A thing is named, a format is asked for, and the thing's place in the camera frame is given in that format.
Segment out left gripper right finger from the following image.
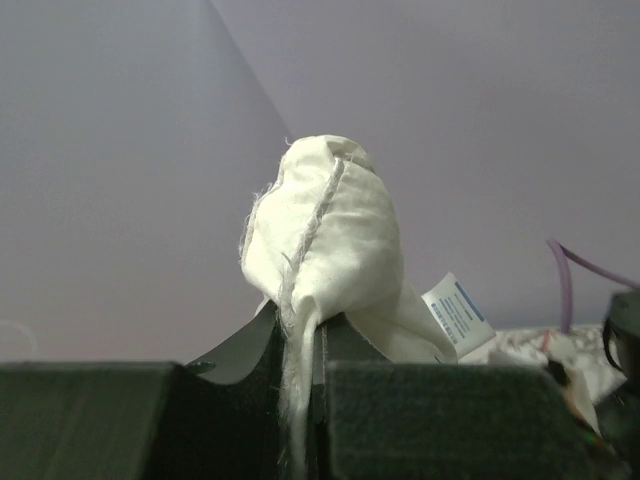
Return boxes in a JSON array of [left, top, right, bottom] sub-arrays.
[[312, 317, 615, 479]]

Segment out white pillow care label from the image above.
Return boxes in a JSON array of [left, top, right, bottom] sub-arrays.
[[422, 273, 496, 359]]

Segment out white pillow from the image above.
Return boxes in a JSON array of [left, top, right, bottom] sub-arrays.
[[240, 135, 457, 479]]

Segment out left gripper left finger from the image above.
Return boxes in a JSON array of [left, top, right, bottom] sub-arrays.
[[1, 303, 283, 479]]

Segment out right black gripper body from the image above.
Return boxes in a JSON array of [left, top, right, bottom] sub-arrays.
[[597, 292, 639, 450]]

